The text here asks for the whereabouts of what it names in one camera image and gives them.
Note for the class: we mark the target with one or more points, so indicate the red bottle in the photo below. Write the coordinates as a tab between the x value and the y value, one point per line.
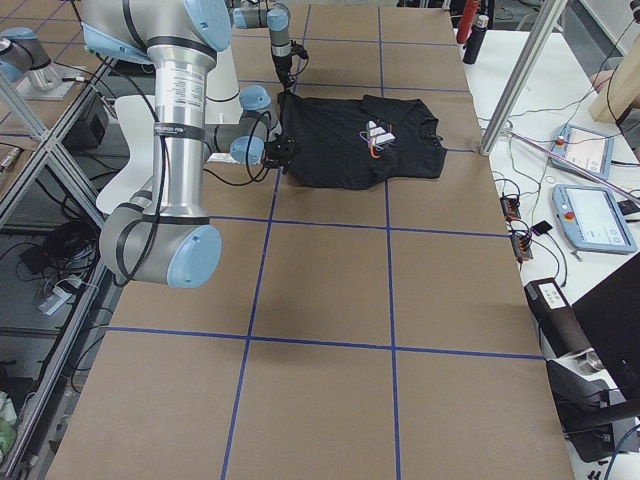
466	21

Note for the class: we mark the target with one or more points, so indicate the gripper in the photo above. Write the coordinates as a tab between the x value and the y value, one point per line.
283	65
278	150

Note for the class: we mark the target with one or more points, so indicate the black monitor corner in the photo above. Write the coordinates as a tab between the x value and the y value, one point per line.
609	316

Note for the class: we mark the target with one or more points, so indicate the orange electronics board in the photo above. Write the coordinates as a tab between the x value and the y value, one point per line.
510	206
521	246

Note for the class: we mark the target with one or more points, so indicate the seated person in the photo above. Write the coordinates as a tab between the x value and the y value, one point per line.
600	81

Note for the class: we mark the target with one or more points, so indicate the black box white label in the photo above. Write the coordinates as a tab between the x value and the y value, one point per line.
559	331

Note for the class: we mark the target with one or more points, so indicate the aluminium frame post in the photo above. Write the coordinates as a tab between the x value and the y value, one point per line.
537	39

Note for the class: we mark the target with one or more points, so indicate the near teach pendant tablet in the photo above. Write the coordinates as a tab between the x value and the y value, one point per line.
592	220

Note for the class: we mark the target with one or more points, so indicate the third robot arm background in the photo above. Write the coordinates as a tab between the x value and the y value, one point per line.
26	63

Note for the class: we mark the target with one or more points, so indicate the teach pendant tablet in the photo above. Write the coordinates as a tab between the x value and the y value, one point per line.
592	220
585	148

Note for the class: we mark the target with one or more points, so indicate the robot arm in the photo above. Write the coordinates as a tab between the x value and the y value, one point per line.
276	19
163	234

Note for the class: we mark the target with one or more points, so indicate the far teach pendant tablet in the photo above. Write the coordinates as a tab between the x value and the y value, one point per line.
585	148

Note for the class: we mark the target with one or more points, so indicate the black graphic t-shirt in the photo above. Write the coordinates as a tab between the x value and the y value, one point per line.
356	144

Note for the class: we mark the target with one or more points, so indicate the orange electronics board far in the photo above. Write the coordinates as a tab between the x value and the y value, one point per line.
510	206

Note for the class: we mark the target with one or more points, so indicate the orange electronics board near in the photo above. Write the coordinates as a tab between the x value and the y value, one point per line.
521	246

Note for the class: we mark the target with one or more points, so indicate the black water bottle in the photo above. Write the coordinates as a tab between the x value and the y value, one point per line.
475	39

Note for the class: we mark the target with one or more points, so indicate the white power strip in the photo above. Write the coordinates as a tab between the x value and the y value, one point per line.
61	293

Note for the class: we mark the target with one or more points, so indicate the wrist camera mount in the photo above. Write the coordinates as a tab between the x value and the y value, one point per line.
276	161
298	50

